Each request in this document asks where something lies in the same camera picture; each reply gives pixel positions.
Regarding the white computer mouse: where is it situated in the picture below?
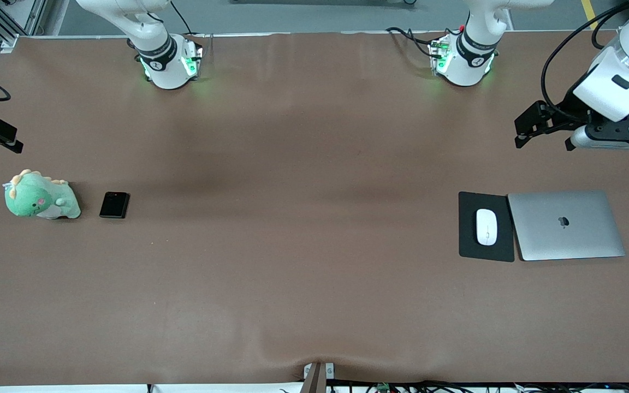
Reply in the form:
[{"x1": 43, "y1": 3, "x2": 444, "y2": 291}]
[{"x1": 475, "y1": 208, "x2": 499, "y2": 247}]

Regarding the black smartphone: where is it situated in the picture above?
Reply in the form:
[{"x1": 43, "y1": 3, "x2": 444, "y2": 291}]
[{"x1": 99, "y1": 191, "x2": 130, "y2": 219}]

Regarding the black mouse pad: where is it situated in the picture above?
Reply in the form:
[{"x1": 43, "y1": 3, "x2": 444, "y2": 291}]
[{"x1": 459, "y1": 191, "x2": 515, "y2": 263}]

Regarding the green dinosaur plush toy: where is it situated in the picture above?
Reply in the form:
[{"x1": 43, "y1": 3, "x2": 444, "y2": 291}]
[{"x1": 3, "y1": 169, "x2": 82, "y2": 221}]

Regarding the silver closed laptop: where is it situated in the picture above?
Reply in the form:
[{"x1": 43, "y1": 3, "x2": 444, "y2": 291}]
[{"x1": 507, "y1": 190, "x2": 626, "y2": 261}]

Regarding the brown table cover mat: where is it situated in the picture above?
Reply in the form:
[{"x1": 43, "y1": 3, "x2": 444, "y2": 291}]
[{"x1": 0, "y1": 30, "x2": 629, "y2": 386}]

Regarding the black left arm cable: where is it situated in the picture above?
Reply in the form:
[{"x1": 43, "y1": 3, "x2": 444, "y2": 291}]
[{"x1": 541, "y1": 2, "x2": 629, "y2": 122}]

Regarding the black base cable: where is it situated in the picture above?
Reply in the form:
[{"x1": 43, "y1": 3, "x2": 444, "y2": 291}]
[
  {"x1": 167, "y1": 0, "x2": 193, "y2": 35},
  {"x1": 384, "y1": 26, "x2": 442, "y2": 58}
]

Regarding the metal table edge bracket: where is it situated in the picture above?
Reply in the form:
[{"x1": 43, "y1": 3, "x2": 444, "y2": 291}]
[{"x1": 303, "y1": 361, "x2": 336, "y2": 393}]

